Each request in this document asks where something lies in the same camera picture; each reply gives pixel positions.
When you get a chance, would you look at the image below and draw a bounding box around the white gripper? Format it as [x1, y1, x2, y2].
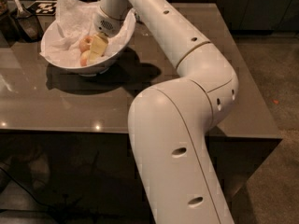
[87, 7, 124, 64]

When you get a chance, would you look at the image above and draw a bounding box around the red yellow apple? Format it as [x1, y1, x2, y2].
[79, 35, 93, 53]
[80, 50, 90, 67]

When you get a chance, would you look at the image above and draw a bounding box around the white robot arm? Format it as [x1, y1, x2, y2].
[94, 0, 238, 224]

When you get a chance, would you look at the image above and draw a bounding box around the white paper in bowl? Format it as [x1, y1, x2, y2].
[39, 0, 136, 69]

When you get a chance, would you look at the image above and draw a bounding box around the white bowl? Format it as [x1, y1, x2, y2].
[40, 1, 137, 77]

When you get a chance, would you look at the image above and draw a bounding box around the black white marker tag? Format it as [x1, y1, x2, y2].
[28, 1, 56, 16]

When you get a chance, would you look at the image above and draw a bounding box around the black scoop with handle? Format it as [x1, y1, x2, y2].
[13, 0, 43, 42]

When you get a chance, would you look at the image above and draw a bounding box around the black cable on floor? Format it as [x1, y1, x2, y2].
[0, 165, 64, 224]

